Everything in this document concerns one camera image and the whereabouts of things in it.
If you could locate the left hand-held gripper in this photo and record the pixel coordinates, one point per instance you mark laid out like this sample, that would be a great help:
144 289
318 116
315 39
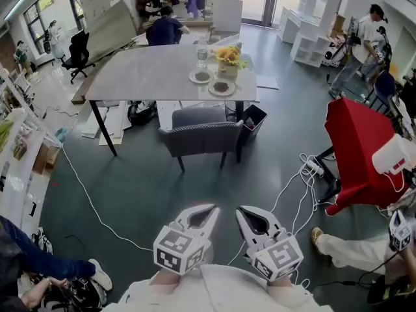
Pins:
177 249

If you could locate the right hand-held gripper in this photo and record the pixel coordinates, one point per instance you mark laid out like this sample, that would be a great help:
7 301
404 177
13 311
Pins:
279 257

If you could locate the grey upholstered chair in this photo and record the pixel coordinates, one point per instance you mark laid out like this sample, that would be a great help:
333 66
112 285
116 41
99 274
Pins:
201 135

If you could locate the person's left forearm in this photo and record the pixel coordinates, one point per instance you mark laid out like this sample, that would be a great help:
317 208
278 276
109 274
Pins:
164 277

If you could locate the person's right forearm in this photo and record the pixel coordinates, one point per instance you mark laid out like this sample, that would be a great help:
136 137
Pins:
279 283

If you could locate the blue chair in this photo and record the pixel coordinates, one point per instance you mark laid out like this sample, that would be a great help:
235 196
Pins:
383 88

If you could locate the black office chair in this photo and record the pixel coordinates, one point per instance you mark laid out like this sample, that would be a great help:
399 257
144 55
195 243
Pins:
78 52

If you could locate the person's white shirt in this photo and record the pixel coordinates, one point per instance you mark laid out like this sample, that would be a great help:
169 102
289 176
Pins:
221 292

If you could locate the white power strip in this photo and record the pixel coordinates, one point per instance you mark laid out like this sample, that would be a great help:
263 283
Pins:
315 167

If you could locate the black waste bin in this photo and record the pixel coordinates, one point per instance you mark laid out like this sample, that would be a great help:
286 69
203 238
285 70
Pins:
255 122

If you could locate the black bag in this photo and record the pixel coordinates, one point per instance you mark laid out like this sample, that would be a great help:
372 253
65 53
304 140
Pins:
141 113

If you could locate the red covered table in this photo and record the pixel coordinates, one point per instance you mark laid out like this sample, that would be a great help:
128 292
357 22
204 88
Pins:
357 148

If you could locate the large white plate with food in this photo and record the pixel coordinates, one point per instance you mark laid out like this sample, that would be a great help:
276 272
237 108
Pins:
221 87

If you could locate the pile of white boards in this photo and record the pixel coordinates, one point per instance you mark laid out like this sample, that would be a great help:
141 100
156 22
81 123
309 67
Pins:
109 122

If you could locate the small white plate with food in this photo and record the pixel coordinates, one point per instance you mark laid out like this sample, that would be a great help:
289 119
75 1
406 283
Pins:
201 76

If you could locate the white device with red label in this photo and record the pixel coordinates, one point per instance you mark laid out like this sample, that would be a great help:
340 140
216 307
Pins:
391 156

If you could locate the grey table with black legs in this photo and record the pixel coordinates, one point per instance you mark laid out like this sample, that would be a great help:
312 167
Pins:
152 73

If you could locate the sunflower bouquet in white pot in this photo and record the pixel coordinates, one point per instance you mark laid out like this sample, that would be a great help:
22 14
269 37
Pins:
229 62

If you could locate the clear water bottle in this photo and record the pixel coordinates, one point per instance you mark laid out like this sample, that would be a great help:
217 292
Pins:
201 54

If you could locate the white cube shelving unit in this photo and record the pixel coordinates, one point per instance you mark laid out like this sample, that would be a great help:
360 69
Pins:
310 49

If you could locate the white display shelf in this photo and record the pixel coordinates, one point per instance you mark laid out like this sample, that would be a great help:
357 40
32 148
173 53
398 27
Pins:
19 174

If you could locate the white cabinet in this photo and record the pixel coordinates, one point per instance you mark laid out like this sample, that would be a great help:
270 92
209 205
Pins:
227 14

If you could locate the large beige board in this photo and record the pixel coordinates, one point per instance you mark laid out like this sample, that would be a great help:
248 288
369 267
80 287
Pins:
110 32

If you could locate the mannequin in light dress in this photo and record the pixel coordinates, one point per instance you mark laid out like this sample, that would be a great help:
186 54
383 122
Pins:
55 41

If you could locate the mannequin in green top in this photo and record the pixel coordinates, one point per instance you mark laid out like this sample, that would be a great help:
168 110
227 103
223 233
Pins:
22 58

